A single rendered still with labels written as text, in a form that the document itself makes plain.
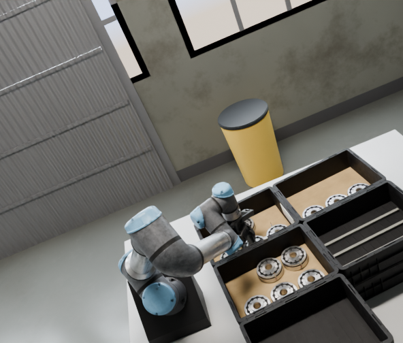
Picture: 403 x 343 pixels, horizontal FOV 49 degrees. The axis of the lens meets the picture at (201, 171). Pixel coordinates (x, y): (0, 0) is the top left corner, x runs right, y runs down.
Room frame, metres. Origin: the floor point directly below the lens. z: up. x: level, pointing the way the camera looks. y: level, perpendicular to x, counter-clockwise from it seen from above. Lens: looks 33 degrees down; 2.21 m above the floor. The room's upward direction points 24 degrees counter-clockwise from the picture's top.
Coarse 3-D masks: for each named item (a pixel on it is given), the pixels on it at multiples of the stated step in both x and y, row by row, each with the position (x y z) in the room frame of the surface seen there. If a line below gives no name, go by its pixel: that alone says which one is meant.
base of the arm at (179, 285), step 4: (168, 280) 1.32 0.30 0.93; (172, 280) 1.34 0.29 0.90; (176, 280) 1.33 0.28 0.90; (176, 284) 1.30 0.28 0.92; (180, 284) 1.31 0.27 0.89; (176, 288) 1.26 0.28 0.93; (180, 288) 1.29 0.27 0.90; (184, 288) 1.31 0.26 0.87; (180, 292) 1.27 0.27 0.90; (184, 292) 1.29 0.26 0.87; (180, 296) 1.26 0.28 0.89; (184, 296) 1.27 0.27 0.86; (180, 300) 1.26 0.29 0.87; (184, 300) 1.28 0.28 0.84; (180, 304) 1.25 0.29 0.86; (184, 304) 1.26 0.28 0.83; (176, 308) 1.23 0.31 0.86; (180, 308) 1.25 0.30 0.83; (172, 312) 1.24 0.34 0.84; (176, 312) 1.25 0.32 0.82
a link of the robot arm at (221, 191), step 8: (216, 184) 1.41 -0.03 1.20; (224, 184) 1.39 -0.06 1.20; (216, 192) 1.36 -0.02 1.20; (224, 192) 1.35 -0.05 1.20; (232, 192) 1.37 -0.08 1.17; (216, 200) 1.35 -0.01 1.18; (224, 200) 1.35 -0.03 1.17; (232, 200) 1.35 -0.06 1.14; (224, 208) 1.34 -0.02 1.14; (232, 208) 1.35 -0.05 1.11
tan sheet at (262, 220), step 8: (272, 208) 1.58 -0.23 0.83; (256, 216) 1.57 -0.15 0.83; (264, 216) 1.55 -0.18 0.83; (272, 216) 1.52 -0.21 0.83; (280, 216) 1.50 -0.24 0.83; (256, 224) 1.52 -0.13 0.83; (264, 224) 1.50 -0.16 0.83; (272, 224) 1.48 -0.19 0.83; (288, 224) 1.44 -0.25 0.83; (256, 232) 1.47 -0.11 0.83; (264, 232) 1.45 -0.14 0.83; (240, 248) 1.42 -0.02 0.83
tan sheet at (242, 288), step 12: (312, 264) 1.18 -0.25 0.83; (240, 276) 1.28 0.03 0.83; (252, 276) 1.25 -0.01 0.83; (288, 276) 1.17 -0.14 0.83; (228, 288) 1.25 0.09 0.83; (240, 288) 1.22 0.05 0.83; (252, 288) 1.20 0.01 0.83; (264, 288) 1.17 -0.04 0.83; (240, 300) 1.16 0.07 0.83; (240, 312) 1.11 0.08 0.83
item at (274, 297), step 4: (276, 284) 1.13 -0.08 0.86; (280, 284) 1.13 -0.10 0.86; (284, 284) 1.12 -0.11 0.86; (288, 284) 1.12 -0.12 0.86; (292, 284) 1.10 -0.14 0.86; (276, 288) 1.12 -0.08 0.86; (292, 288) 1.09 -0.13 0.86; (296, 288) 1.08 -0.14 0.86; (272, 292) 1.11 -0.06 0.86; (276, 292) 1.10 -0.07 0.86; (272, 296) 1.10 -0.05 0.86; (276, 296) 1.09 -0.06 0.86; (272, 300) 1.08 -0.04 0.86
